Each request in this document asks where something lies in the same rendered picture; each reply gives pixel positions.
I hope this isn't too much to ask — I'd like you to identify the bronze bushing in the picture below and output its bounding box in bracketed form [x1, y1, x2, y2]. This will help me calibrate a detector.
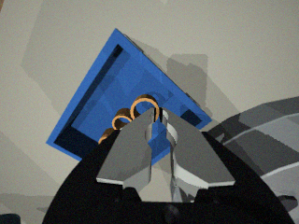
[99, 128, 115, 144]
[112, 108, 133, 130]
[130, 94, 160, 121]

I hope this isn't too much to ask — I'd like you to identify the blue crate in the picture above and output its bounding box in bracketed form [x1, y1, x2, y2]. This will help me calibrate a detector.
[46, 29, 212, 166]

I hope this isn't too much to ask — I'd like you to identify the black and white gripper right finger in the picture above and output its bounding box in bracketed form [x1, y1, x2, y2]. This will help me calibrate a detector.
[159, 107, 295, 224]

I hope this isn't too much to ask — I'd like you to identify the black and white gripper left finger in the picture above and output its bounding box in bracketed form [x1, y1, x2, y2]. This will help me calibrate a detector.
[42, 107, 156, 224]

